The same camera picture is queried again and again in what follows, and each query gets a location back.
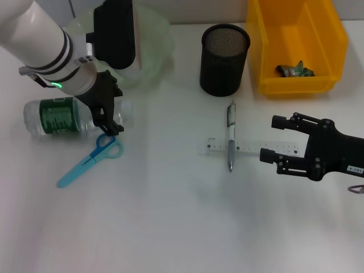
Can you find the silver white pen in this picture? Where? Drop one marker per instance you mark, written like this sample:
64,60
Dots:
231,128

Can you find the black mesh pen holder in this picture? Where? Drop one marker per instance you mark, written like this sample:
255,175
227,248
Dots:
223,71

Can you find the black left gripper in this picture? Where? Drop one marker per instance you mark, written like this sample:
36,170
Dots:
102,94

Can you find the clear plastic ruler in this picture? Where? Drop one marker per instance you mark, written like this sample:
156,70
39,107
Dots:
250,147

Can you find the green plastic wrapper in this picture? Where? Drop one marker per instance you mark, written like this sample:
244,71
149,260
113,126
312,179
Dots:
294,71

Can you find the clear green-label water bottle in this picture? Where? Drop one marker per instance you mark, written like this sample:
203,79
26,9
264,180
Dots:
57,118

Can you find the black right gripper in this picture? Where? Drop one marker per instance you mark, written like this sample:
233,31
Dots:
338,153

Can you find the yellow plastic bin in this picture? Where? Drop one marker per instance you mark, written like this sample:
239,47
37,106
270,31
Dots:
295,37

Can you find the green glass fruit plate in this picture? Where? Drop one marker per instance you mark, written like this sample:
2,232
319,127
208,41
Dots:
155,48

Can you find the blue teal scissors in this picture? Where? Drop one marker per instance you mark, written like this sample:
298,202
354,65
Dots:
82,166

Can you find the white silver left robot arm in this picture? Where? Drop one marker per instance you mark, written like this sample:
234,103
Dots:
34,42

